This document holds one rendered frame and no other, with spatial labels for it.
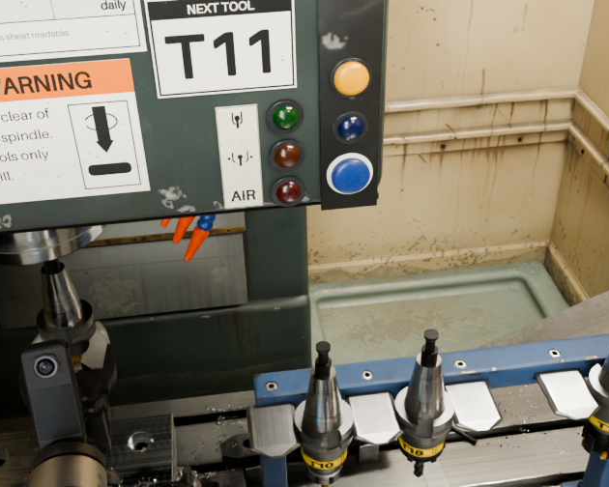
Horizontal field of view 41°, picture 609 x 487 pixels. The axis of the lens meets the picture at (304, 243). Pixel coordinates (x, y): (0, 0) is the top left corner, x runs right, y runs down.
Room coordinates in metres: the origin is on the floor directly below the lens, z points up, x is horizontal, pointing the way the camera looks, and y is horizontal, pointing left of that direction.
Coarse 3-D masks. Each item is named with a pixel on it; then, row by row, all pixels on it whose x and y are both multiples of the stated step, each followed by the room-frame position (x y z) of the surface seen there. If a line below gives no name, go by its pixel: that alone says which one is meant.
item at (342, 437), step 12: (300, 408) 0.60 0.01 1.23; (348, 408) 0.60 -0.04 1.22; (300, 420) 0.58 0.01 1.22; (348, 420) 0.58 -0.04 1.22; (300, 432) 0.57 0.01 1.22; (312, 432) 0.57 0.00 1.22; (336, 432) 0.57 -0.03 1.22; (348, 432) 0.57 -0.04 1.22; (312, 444) 0.56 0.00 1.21; (324, 444) 0.56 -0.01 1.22; (336, 444) 0.57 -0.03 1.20; (348, 444) 0.57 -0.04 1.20
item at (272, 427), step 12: (252, 408) 0.61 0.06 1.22; (264, 408) 0.61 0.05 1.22; (276, 408) 0.61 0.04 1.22; (288, 408) 0.61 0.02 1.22; (252, 420) 0.59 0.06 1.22; (264, 420) 0.59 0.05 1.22; (276, 420) 0.59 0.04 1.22; (288, 420) 0.59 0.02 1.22; (252, 432) 0.58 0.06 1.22; (264, 432) 0.58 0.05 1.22; (276, 432) 0.57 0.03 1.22; (288, 432) 0.57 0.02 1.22; (252, 444) 0.56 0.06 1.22; (264, 444) 0.56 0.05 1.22; (276, 444) 0.56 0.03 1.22; (288, 444) 0.56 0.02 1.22; (300, 444) 0.56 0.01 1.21; (276, 456) 0.55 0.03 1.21
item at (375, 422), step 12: (348, 396) 0.62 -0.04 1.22; (360, 396) 0.62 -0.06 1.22; (372, 396) 0.62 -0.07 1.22; (384, 396) 0.62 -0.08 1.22; (360, 408) 0.61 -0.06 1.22; (372, 408) 0.61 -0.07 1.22; (384, 408) 0.60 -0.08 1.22; (360, 420) 0.59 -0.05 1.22; (372, 420) 0.59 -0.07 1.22; (384, 420) 0.59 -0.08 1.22; (396, 420) 0.59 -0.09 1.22; (360, 432) 0.57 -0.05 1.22; (372, 432) 0.57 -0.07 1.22; (384, 432) 0.57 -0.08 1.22; (396, 432) 0.57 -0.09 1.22
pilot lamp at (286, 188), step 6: (282, 186) 0.52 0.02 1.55; (288, 186) 0.52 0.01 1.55; (294, 186) 0.53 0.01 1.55; (276, 192) 0.52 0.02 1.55; (282, 192) 0.52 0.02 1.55; (288, 192) 0.52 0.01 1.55; (294, 192) 0.52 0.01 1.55; (300, 192) 0.53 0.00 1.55; (282, 198) 0.52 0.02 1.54; (288, 198) 0.52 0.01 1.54; (294, 198) 0.52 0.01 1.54
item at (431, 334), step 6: (426, 330) 0.60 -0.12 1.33; (432, 330) 0.60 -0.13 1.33; (426, 336) 0.60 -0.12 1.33; (432, 336) 0.60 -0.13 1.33; (438, 336) 0.60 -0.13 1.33; (426, 342) 0.60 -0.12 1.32; (432, 342) 0.60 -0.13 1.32; (426, 348) 0.60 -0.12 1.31; (432, 348) 0.60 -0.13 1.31; (426, 354) 0.59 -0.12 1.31; (432, 354) 0.59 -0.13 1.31; (426, 360) 0.59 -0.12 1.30; (432, 360) 0.59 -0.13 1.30
